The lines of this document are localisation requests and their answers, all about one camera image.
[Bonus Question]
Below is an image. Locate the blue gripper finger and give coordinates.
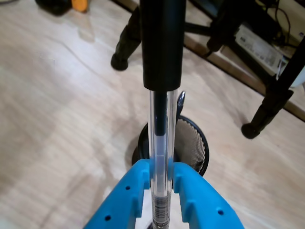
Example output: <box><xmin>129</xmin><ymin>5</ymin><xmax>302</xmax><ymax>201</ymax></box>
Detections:
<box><xmin>83</xmin><ymin>159</ymin><xmax>151</xmax><ymax>229</ymax></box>
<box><xmin>172</xmin><ymin>162</ymin><xmax>245</xmax><ymax>229</ymax></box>

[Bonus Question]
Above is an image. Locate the black pen silver tip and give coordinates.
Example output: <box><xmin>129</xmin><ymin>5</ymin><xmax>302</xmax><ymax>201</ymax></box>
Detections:
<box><xmin>175</xmin><ymin>90</ymin><xmax>187</xmax><ymax>120</ymax></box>

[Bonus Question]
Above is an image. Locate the clear gel pen black cap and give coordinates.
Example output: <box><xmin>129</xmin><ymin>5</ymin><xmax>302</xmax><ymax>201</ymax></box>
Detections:
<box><xmin>139</xmin><ymin>0</ymin><xmax>185</xmax><ymax>229</ymax></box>

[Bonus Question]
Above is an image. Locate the black mesh pen holder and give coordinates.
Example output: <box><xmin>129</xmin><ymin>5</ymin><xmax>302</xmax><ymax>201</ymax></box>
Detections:
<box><xmin>132</xmin><ymin>115</ymin><xmax>211</xmax><ymax>178</ymax></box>

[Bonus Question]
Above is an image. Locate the black tripod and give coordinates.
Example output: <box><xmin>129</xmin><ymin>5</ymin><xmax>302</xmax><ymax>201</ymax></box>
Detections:
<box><xmin>111</xmin><ymin>0</ymin><xmax>305</xmax><ymax>140</ymax></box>

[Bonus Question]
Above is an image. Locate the pale labelled box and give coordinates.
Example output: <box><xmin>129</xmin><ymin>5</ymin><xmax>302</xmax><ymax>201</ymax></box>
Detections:
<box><xmin>234</xmin><ymin>22</ymin><xmax>284</xmax><ymax>72</ymax></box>

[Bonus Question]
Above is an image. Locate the orange game controller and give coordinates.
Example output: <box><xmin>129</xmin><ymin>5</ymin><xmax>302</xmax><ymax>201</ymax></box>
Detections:
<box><xmin>71</xmin><ymin>0</ymin><xmax>90</xmax><ymax>13</ymax></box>

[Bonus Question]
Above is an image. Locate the black controller dock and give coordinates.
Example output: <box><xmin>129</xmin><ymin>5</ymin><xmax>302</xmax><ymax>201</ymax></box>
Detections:
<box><xmin>35</xmin><ymin>0</ymin><xmax>74</xmax><ymax>17</ymax></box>

